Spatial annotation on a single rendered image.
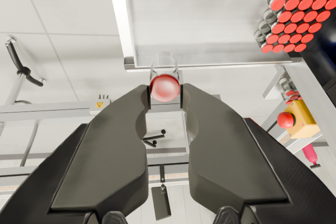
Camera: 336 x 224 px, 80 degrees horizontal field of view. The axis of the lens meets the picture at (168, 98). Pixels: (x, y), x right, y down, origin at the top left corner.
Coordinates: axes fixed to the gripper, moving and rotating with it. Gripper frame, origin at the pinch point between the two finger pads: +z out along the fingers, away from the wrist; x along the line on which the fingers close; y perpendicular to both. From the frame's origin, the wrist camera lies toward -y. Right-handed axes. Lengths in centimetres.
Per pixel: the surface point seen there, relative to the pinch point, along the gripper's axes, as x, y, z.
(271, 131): 41, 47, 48
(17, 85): -101, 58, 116
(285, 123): 28.5, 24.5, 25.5
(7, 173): -81, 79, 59
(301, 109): 31.8, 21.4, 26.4
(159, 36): -0.6, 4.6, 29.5
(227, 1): 11.6, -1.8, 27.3
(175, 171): 5, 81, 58
